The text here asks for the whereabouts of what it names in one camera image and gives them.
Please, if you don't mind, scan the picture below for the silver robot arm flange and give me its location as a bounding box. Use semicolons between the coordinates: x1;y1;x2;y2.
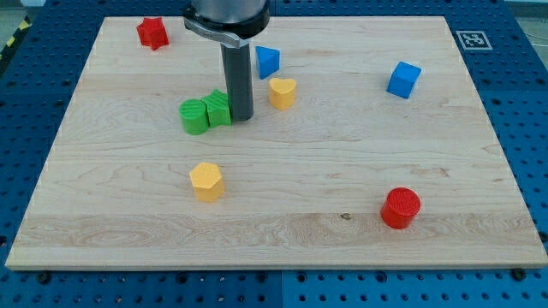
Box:
183;0;270;49

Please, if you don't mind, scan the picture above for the yellow heart block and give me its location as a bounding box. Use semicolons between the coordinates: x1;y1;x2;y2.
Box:
269;78;297;110

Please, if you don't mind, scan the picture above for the yellow hexagon block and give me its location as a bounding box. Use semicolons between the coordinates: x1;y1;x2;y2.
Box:
189;163;225;203

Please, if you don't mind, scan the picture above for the green star block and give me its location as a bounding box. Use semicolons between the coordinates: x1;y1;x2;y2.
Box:
200;89;232;127

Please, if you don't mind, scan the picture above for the green cylinder block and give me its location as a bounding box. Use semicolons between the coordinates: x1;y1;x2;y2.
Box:
179;99;209;135

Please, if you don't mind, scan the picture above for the light wooden board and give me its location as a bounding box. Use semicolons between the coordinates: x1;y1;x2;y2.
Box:
6;16;547;271

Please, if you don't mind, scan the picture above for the blue triangle block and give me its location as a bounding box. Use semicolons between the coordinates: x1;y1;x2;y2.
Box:
255;46;281;80

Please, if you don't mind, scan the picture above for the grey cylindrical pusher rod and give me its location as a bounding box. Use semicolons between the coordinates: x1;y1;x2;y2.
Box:
221;44;253;121

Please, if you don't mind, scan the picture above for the red cylinder block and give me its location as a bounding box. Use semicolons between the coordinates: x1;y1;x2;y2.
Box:
380;187;421;229

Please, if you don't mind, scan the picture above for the blue cube block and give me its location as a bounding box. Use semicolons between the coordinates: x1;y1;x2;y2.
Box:
386;62;422;99

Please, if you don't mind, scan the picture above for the red star block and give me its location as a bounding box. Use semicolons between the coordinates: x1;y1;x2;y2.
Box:
136;17;170;50

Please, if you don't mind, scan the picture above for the white fiducial marker tag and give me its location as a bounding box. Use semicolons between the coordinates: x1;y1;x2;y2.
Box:
456;30;492;50

